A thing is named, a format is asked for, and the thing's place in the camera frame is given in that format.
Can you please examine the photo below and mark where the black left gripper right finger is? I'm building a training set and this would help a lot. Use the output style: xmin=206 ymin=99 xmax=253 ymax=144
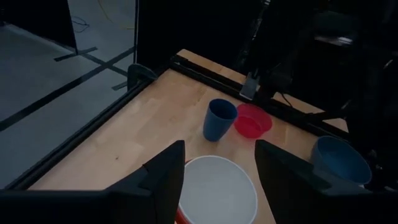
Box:
xmin=254 ymin=139 xmax=371 ymax=224

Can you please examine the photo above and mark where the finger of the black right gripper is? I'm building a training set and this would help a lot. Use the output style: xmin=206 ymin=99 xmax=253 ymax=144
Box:
xmin=239 ymin=73 xmax=261 ymax=101

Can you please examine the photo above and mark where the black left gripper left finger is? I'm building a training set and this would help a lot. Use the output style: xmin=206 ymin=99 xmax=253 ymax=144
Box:
xmin=107 ymin=139 xmax=187 ymax=224

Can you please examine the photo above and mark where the red plastic bowl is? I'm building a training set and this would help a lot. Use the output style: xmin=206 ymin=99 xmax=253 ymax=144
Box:
xmin=174 ymin=159 xmax=192 ymax=224

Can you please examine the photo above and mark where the dark blue plastic cup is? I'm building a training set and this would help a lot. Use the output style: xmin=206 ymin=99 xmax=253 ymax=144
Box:
xmin=203 ymin=98 xmax=239 ymax=142

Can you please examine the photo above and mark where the white plastic bowl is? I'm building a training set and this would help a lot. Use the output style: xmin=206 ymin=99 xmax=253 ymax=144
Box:
xmin=178 ymin=154 xmax=259 ymax=224

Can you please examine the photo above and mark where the pink translucent plastic bowl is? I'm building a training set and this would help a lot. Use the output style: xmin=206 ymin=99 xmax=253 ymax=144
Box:
xmin=233 ymin=103 xmax=273 ymax=139

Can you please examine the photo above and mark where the black partition curtain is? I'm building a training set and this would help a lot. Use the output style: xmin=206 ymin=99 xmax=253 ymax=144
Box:
xmin=0 ymin=0 xmax=78 ymax=50
xmin=136 ymin=0 xmax=252 ymax=74

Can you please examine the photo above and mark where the black floor tape strip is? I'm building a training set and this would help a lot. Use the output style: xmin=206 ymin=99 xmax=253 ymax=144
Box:
xmin=54 ymin=46 xmax=98 ymax=62
xmin=81 ymin=53 xmax=129 ymax=77
xmin=0 ymin=46 xmax=136 ymax=132

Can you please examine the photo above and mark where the black table edge rail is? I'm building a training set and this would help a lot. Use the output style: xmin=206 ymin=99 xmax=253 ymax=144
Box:
xmin=4 ymin=81 xmax=139 ymax=190
xmin=170 ymin=54 xmax=351 ymax=141

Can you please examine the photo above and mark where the black table corner bracket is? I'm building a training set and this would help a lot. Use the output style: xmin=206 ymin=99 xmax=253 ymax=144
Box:
xmin=126 ymin=63 xmax=158 ymax=91

